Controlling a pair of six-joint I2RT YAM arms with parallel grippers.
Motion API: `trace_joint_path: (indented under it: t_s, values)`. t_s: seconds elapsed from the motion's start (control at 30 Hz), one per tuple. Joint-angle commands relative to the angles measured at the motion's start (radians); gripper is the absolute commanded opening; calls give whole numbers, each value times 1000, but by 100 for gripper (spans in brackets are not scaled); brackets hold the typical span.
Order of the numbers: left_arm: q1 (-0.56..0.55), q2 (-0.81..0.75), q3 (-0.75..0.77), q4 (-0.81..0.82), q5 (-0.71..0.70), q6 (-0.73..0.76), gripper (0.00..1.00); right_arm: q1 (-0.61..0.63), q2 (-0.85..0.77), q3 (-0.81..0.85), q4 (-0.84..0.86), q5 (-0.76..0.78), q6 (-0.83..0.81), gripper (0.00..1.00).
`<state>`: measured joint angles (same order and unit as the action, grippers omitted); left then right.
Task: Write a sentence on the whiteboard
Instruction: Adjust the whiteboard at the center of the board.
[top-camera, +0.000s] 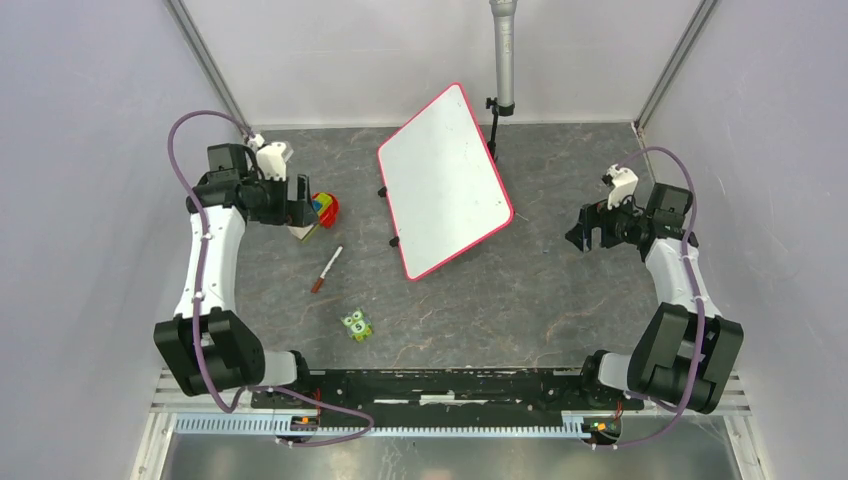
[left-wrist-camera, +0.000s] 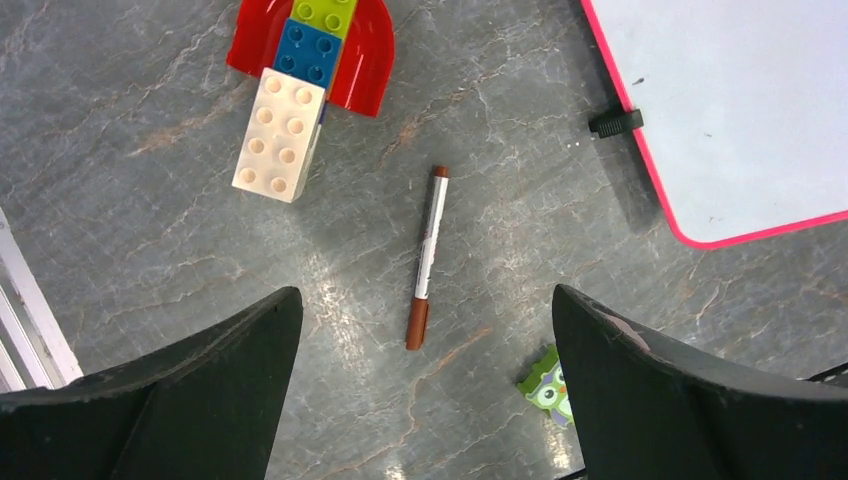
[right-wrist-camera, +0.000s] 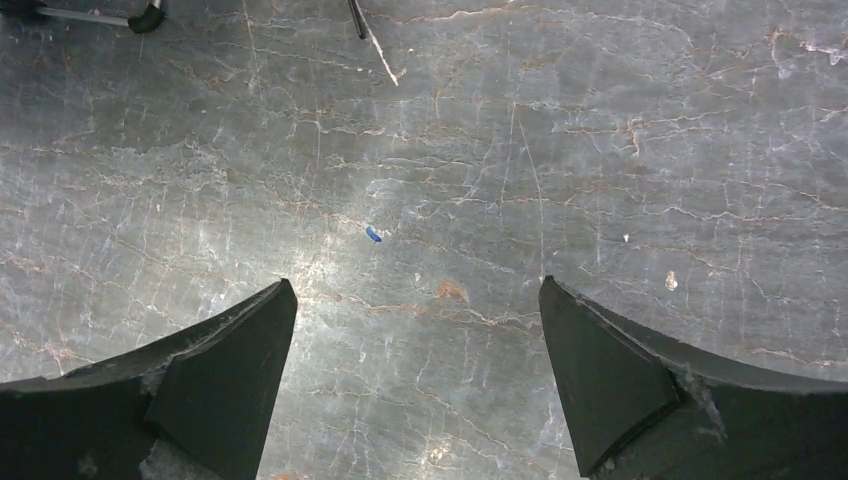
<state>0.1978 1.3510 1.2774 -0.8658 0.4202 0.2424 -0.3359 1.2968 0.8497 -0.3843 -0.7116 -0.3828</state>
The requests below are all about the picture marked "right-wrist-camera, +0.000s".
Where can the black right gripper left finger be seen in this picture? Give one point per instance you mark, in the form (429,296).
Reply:
(204,395)

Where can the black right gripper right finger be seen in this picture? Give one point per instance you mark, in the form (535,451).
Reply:
(643,405)

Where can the small blue scrap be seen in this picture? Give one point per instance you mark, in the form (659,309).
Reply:
(373,235)

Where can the black tripod stand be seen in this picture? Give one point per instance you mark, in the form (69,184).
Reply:
(147,21)

